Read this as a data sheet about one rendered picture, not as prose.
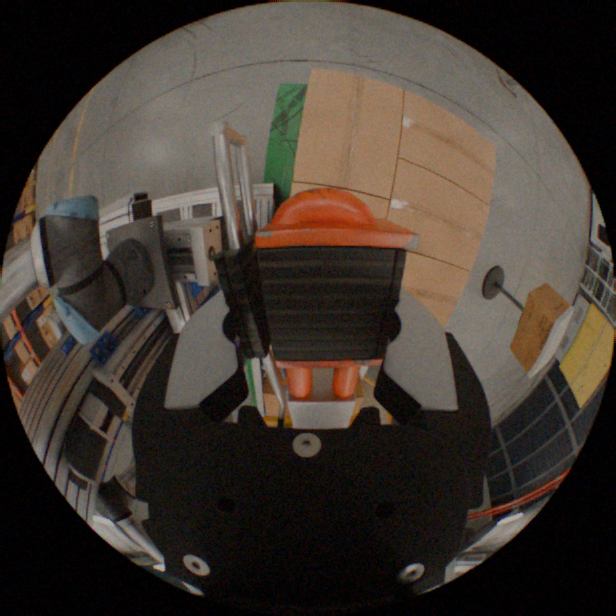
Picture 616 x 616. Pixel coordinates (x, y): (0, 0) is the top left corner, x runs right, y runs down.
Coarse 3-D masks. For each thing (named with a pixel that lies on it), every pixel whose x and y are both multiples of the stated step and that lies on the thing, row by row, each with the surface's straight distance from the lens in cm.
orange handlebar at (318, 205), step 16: (304, 192) 10; (320, 192) 10; (336, 192) 10; (288, 208) 10; (304, 208) 10; (320, 208) 10; (336, 208) 10; (352, 208) 10; (368, 208) 10; (288, 368) 15; (304, 368) 15; (336, 368) 16; (352, 368) 15; (288, 384) 18; (304, 384) 17; (336, 384) 17; (352, 384) 17
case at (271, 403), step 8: (272, 352) 93; (280, 376) 84; (264, 384) 82; (360, 384) 86; (264, 392) 80; (272, 392) 80; (360, 392) 83; (264, 400) 85; (272, 400) 83; (360, 400) 84; (272, 408) 90; (288, 408) 88; (288, 416) 95
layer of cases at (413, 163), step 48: (336, 96) 94; (384, 96) 100; (336, 144) 84; (384, 144) 89; (432, 144) 101; (480, 144) 126; (384, 192) 86; (432, 192) 97; (480, 192) 118; (432, 240) 100; (480, 240) 122; (432, 288) 110
